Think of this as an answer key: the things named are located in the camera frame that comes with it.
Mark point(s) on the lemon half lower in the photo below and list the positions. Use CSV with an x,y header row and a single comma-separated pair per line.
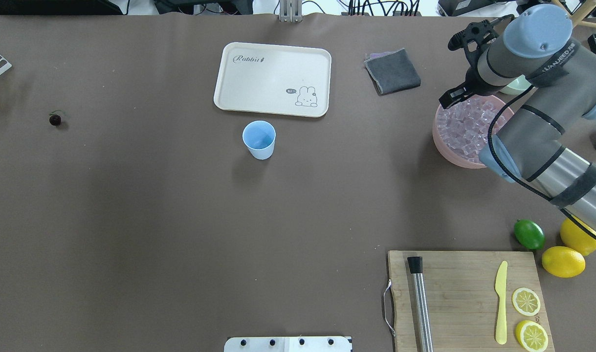
x,y
531,336

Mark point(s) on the blue plastic cup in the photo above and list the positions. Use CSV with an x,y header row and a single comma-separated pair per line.
x,y
259,137

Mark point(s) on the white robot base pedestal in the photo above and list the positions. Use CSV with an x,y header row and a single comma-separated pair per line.
x,y
289,344

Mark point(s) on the steel muddler black tip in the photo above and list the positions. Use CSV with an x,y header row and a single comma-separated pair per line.
x,y
422,309

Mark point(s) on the wooden cutting board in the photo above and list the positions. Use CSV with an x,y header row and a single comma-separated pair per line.
x,y
461,299

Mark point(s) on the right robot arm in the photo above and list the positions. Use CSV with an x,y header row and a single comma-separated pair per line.
x,y
539,46

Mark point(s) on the lemon half upper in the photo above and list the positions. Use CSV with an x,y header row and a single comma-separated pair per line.
x,y
526,301

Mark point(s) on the mint green bowl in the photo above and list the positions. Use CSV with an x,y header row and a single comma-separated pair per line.
x,y
517,86

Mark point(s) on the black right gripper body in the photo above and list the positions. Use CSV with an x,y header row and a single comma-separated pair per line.
x,y
471,78

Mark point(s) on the grey folded cloth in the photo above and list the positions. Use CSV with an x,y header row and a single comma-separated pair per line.
x,y
392,71

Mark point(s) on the clear ice cubes pile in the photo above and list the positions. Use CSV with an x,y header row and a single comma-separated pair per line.
x,y
466,129

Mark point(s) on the pink bowl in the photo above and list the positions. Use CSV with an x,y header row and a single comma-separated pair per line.
x,y
461,142

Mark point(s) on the lemon half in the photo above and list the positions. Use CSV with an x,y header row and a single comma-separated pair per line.
x,y
526,301
531,336

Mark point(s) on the aluminium frame post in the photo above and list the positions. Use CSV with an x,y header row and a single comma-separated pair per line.
x,y
290,11

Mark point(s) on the green lime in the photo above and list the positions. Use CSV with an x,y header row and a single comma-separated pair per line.
x,y
529,234

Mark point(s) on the yellow plastic knife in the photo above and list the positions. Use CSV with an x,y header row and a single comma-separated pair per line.
x,y
501,334

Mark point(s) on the wooden mug tree stand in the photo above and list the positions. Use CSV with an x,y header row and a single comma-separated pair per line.
x,y
579,16

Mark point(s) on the whole lemon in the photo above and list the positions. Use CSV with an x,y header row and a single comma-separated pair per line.
x,y
563,262
576,238

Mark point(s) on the cream rabbit tray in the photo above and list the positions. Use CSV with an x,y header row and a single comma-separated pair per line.
x,y
274,79

